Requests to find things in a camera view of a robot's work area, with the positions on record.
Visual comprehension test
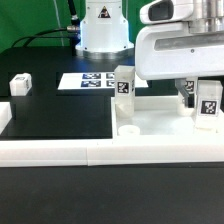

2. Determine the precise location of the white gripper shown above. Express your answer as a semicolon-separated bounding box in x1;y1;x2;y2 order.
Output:
135;22;224;108

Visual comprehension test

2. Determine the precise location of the white square tabletop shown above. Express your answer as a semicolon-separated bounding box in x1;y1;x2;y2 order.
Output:
111;96;224;139

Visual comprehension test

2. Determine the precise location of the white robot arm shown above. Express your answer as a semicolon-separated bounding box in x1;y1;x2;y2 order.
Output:
76;0;224;86

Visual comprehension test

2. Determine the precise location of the white marker sheet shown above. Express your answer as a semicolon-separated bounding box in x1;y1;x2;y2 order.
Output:
58;71;149;90

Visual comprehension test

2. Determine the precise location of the white U-shaped fence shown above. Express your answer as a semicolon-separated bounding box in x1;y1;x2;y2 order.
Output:
0;101;224;168

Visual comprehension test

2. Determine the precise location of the metal cable connector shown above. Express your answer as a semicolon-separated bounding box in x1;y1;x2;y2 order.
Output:
67;25;80;33

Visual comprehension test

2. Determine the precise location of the black cable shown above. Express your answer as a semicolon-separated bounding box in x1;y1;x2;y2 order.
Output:
11;28;73;49

